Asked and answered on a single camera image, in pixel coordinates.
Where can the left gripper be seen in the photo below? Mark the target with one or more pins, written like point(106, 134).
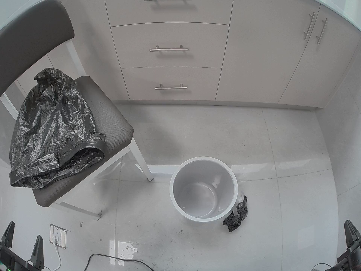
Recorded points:
point(11, 260)

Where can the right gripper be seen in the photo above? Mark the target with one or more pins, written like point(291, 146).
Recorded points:
point(352, 260)

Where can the black plastic bag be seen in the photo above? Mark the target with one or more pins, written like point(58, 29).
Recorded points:
point(50, 123)

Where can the crumpled black plastic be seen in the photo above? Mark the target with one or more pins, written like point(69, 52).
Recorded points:
point(238, 214)

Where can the white trash bin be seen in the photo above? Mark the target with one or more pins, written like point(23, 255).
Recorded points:
point(203, 196)

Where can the grey padded white-framed chair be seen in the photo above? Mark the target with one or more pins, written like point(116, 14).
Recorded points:
point(112, 117)

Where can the beige cabinet with drawers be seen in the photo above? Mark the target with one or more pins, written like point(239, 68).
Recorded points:
point(253, 52)

